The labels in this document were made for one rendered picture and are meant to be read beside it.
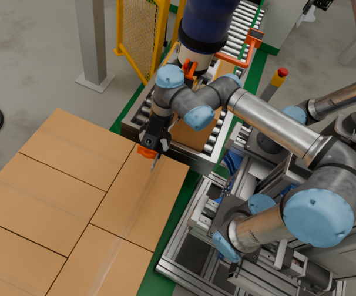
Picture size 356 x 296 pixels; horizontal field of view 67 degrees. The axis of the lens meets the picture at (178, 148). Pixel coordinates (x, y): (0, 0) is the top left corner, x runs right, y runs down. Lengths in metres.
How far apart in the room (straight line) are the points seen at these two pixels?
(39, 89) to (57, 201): 1.48
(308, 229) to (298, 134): 0.23
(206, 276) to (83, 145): 1.18
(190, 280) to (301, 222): 1.39
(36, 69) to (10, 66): 0.23
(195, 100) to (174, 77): 0.08
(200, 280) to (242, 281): 0.74
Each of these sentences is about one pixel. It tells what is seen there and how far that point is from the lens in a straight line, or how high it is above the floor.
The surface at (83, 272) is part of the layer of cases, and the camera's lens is 1.57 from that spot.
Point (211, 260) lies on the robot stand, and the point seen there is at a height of 0.23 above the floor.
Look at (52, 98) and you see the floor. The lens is 2.82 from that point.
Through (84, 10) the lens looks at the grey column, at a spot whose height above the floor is 0.78.
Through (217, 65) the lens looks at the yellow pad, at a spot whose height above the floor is 1.14.
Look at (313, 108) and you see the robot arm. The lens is 1.38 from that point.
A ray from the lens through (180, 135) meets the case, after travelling 1.76.
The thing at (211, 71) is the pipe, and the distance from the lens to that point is 1.46.
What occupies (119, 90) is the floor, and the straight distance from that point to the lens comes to 2.86.
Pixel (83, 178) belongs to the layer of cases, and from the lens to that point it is 1.72.
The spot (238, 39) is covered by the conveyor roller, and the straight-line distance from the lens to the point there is 2.92.
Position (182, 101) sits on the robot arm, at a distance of 0.71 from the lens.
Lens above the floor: 2.09
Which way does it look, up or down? 57 degrees down
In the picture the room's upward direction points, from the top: 21 degrees clockwise
